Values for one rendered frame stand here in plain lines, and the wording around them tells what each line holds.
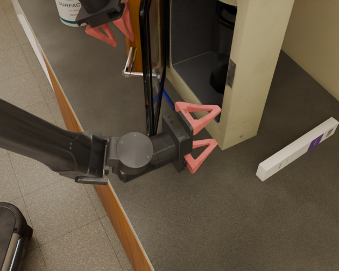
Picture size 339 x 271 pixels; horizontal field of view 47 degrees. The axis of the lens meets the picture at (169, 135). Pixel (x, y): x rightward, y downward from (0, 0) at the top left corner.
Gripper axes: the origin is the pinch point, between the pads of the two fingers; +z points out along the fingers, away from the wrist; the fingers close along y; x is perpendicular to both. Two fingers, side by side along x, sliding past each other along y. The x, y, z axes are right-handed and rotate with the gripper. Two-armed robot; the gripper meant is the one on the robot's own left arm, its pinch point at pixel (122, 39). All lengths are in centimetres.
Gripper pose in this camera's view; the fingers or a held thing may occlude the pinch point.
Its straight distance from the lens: 86.3
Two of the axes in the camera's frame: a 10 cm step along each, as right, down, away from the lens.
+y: -8.9, 1.7, 4.2
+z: 4.3, 6.0, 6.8
